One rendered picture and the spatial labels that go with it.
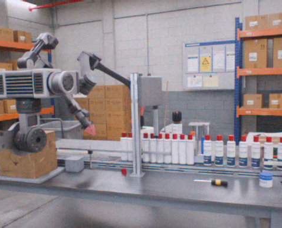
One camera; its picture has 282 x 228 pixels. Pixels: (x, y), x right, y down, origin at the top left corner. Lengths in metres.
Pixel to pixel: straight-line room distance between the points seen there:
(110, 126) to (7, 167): 3.69
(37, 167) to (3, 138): 0.36
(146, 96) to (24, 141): 0.77
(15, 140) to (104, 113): 3.96
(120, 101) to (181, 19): 2.34
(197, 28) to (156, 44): 0.97
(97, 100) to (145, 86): 3.87
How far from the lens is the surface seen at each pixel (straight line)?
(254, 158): 1.96
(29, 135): 1.70
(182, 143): 1.96
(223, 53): 6.18
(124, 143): 2.08
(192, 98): 6.44
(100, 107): 5.64
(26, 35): 6.52
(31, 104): 1.69
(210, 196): 1.62
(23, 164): 2.01
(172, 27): 6.66
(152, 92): 1.87
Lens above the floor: 1.45
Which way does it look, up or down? 7 degrees down
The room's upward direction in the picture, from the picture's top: 2 degrees counter-clockwise
